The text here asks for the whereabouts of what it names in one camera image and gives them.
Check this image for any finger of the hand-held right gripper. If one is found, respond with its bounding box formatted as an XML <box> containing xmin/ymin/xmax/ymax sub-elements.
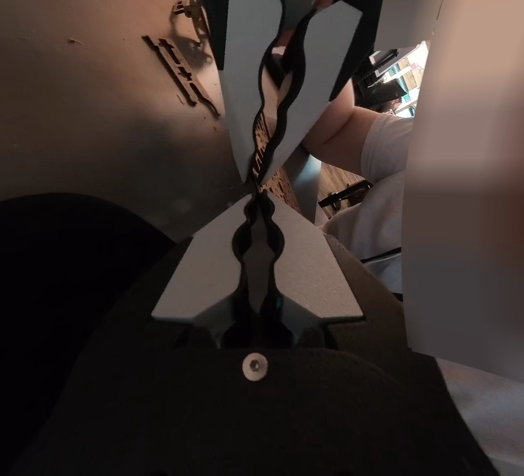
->
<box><xmin>221</xmin><ymin>0</ymin><xmax>285</xmax><ymax>184</ymax></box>
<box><xmin>260</xmin><ymin>0</ymin><xmax>364</xmax><ymax>186</ymax></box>

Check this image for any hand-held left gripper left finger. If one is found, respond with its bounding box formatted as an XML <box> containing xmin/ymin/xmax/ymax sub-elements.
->
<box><xmin>151</xmin><ymin>194</ymin><xmax>263</xmax><ymax>347</ymax></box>

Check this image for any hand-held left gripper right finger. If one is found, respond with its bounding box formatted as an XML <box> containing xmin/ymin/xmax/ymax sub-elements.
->
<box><xmin>262</xmin><ymin>193</ymin><xmax>365</xmax><ymax>347</ymax></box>

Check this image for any long wooden strip part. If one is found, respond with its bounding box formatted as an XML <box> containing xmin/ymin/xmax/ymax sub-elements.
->
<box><xmin>142</xmin><ymin>35</ymin><xmax>222</xmax><ymax>117</ymax></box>

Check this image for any laser-cut wooden parts sheet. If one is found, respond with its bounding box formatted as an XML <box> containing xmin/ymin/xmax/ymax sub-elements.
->
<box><xmin>251</xmin><ymin>116</ymin><xmax>303</xmax><ymax>216</ymax></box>

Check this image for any assembled wooden model piece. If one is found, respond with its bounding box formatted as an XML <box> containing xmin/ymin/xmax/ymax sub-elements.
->
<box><xmin>172</xmin><ymin>0</ymin><xmax>211</xmax><ymax>40</ymax></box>

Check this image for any black chair base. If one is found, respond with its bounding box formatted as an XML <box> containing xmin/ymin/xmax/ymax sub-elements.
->
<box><xmin>318</xmin><ymin>181</ymin><xmax>373</xmax><ymax>211</ymax></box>

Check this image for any black pad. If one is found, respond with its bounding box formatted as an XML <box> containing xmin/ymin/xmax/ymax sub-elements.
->
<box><xmin>0</xmin><ymin>193</ymin><xmax>177</xmax><ymax>476</ymax></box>

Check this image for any black harness strap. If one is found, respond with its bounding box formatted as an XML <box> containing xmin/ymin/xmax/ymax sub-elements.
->
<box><xmin>362</xmin><ymin>248</ymin><xmax>404</xmax><ymax>294</ymax></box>

